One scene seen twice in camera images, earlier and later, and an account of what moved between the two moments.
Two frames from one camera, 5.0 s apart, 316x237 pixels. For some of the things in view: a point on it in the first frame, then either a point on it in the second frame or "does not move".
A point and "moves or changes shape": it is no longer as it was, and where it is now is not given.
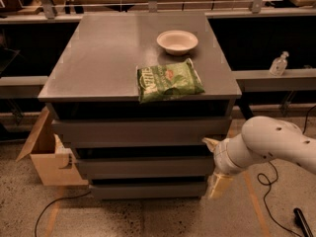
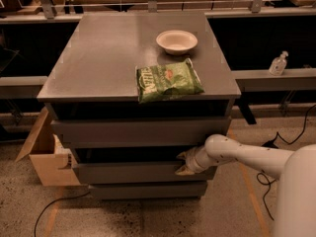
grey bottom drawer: (149, 192) does not move
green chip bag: (162, 82) does not move
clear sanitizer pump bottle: (278, 65) does not move
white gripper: (221, 157) → (192, 161)
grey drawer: (147, 167) moves or changes shape
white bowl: (177, 42) does not move
